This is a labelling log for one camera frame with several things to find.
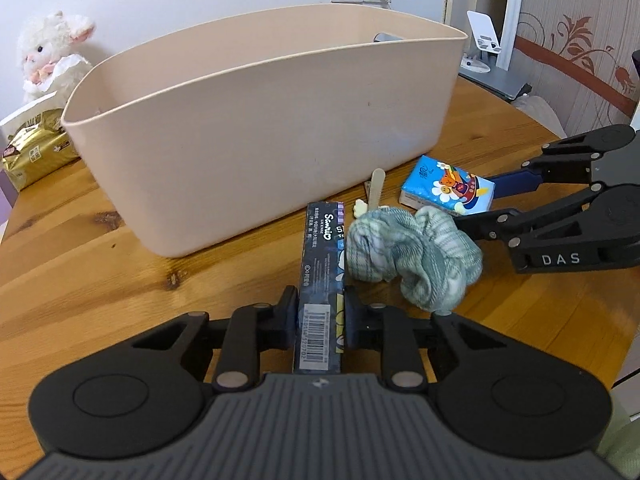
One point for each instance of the grey metal object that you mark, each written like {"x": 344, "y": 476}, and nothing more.
{"x": 386, "y": 38}

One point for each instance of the small cream hair clip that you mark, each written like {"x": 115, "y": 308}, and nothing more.
{"x": 361, "y": 207}

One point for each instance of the white plush sheep toy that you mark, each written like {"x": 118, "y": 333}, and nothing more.
{"x": 48, "y": 55}

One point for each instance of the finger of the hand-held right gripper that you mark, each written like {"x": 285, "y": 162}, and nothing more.
{"x": 481, "y": 223}
{"x": 520, "y": 181}

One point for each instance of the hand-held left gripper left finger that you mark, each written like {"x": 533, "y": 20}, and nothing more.
{"x": 289, "y": 318}

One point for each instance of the gold foil snack packet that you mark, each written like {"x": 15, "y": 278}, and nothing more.
{"x": 36, "y": 149}

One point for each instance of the white phone stand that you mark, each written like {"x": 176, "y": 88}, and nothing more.
{"x": 481, "y": 44}

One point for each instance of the green checked cloth scrunchie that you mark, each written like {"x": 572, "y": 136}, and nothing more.
{"x": 412, "y": 255}

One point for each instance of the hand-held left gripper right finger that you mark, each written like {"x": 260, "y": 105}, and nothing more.
{"x": 352, "y": 320}

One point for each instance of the wooden flat stick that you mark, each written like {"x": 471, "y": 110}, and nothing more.
{"x": 375, "y": 187}

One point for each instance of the blue cartoon tissue pack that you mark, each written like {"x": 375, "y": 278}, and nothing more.
{"x": 448, "y": 187}

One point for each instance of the pale green cloth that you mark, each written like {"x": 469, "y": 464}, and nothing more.
{"x": 620, "y": 440}

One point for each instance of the black printed cardboard box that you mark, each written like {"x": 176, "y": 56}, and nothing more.
{"x": 323, "y": 280}

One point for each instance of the grey laptop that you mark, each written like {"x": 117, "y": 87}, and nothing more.
{"x": 495, "y": 83}

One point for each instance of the pink plastic storage bin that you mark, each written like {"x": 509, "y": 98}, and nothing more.
{"x": 270, "y": 125}

